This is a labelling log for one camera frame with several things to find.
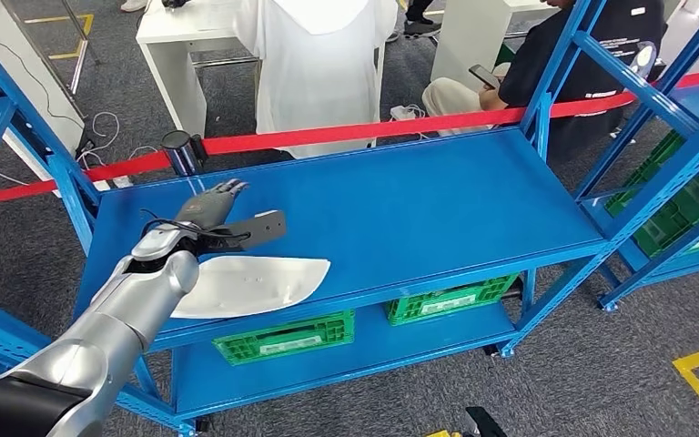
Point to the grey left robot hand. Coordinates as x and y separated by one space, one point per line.
205 211

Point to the white curved plastic part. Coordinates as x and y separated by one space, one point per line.
253 286

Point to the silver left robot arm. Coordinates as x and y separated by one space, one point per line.
114 326

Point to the blue metal shelf rack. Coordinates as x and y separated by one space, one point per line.
385 211
657 269

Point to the white table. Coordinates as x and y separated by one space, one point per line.
171 84

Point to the red barrier tape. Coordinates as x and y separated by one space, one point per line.
337 131

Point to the white panel board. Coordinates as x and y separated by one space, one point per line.
36 75

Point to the person's foot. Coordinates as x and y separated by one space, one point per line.
133 5

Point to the white power strip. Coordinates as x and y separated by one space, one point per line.
407 113

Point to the person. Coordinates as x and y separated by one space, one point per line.
609 18
423 27

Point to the white cabinet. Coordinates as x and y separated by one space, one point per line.
464 42

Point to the black mobile phone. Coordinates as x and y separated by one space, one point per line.
484 76

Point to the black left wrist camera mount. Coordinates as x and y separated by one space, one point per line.
259 229

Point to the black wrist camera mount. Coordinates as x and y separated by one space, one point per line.
483 425
259 229

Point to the black barrier post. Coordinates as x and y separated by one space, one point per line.
180 154

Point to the chrome metal frame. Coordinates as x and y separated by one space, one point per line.
78 67

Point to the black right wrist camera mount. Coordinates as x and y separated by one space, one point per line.
483 425

